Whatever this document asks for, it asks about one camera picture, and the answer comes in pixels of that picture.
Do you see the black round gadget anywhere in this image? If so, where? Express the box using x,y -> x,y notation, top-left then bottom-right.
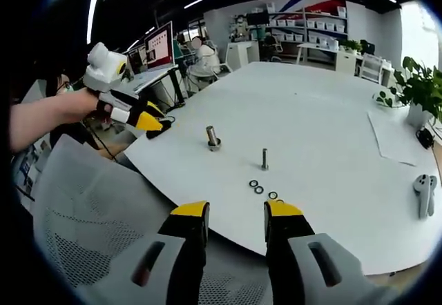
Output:
416,127 -> 435,149

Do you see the white paper sheet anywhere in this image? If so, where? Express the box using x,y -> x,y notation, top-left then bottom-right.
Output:
367,110 -> 417,167

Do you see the shelf with white bins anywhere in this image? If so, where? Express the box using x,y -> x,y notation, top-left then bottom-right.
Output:
269,3 -> 348,43

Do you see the white slatted chair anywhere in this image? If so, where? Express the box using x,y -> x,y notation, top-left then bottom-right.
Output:
361,53 -> 384,85

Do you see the large computer monitor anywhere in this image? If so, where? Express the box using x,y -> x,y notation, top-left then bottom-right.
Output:
144,21 -> 175,71

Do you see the green potted plant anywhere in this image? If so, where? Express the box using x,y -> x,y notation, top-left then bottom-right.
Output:
374,55 -> 442,128

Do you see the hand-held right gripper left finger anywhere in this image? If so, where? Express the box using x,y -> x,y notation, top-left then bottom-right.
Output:
74,200 -> 211,305

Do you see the small potted plant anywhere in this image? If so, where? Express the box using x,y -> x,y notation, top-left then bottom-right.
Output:
340,39 -> 362,55

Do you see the black wall screen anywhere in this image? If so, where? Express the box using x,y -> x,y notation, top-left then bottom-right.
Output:
247,11 -> 269,26

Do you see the grey mesh office chair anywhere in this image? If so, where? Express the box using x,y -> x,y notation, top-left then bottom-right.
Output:
32,134 -> 273,305

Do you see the white cabinet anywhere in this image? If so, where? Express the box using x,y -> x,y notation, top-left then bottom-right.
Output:
226,41 -> 260,72

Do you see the white side table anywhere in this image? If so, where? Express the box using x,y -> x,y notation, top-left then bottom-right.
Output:
296,41 -> 346,65

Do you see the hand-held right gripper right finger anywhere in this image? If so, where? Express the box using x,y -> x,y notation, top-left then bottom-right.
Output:
263,199 -> 401,305

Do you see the white monitor desk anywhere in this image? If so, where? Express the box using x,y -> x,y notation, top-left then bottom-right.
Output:
120,65 -> 189,112

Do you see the white swivel chair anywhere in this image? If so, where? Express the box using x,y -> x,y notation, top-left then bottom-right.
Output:
193,61 -> 233,82

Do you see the large metal threaded stud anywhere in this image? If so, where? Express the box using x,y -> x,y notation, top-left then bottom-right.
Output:
206,125 -> 222,153

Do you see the person's left hand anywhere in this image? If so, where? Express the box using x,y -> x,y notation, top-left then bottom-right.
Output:
65,86 -> 113,125

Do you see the grey handheld controller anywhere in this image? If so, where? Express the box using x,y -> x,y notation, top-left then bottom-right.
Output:
413,174 -> 430,219
425,175 -> 439,216

